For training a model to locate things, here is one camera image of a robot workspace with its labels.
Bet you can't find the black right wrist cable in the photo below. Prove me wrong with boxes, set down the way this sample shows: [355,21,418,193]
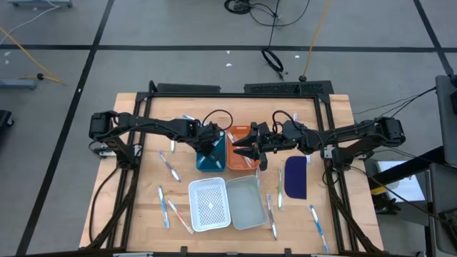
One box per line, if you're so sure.
[271,109,298,133]

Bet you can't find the black perforated panel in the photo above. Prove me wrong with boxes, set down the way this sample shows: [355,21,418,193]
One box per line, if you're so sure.
[243,80,335,96]

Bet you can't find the orange plastic basket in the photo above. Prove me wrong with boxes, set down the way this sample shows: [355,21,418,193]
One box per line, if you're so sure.
[226,125,261,171]

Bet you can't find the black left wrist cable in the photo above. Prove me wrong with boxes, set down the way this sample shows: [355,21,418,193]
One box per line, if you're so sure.
[202,109,234,132]

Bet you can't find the grey stand base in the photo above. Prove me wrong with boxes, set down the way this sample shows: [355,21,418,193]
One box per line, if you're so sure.
[6,0,74,9]
[0,79,38,91]

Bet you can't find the black aluminium rig frame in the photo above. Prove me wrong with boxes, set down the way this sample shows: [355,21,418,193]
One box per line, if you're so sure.
[84,80,386,255]

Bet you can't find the white box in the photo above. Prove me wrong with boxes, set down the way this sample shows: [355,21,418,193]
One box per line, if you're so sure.
[375,159,426,203]

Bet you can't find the white floor cable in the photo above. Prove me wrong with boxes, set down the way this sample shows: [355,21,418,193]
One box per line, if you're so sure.
[0,0,61,46]

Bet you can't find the black beam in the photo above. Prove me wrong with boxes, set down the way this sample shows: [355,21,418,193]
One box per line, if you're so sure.
[367,145,447,186]

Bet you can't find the grey plastic basket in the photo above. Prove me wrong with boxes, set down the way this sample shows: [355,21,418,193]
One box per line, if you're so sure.
[224,174,269,231]

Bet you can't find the black left base cable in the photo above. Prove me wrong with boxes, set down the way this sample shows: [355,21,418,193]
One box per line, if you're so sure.
[88,164,121,244]

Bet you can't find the black hanging cable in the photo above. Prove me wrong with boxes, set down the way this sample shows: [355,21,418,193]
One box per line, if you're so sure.
[352,86,437,124]

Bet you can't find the silver metal bracket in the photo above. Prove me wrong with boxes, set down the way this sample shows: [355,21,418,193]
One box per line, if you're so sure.
[93,144,144,158]
[323,146,340,160]

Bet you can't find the teal plastic basket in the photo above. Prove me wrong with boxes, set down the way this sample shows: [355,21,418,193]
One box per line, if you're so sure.
[196,130,226,173]

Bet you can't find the yellow floor cable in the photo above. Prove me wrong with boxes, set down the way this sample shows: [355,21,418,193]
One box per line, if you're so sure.
[298,0,331,82]
[0,25,68,87]

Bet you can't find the white perforated plastic basket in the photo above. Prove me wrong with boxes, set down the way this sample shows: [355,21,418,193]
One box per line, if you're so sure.
[188,177,232,233]

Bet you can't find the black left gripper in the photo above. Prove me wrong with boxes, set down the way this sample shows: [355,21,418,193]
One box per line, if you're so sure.
[192,120,224,157]

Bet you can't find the black coiled floor cable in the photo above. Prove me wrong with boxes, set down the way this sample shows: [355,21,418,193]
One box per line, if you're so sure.
[224,0,311,29]

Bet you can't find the black looped floor cable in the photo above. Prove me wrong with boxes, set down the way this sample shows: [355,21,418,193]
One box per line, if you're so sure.
[261,0,286,81]

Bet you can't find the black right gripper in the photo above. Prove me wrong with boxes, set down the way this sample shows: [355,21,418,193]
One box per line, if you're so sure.
[232,121,299,171]

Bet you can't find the grey cabinet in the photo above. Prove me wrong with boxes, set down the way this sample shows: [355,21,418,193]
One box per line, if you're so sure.
[434,74,457,167]
[428,162,457,255]

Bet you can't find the black floor object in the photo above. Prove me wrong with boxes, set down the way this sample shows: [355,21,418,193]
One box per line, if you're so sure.
[0,109,15,128]

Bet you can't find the navy blue mat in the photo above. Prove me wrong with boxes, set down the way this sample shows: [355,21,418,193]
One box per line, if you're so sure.
[283,155,308,201]

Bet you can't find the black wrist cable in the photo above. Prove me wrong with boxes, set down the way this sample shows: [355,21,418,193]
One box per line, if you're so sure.
[202,109,234,132]
[271,109,298,133]

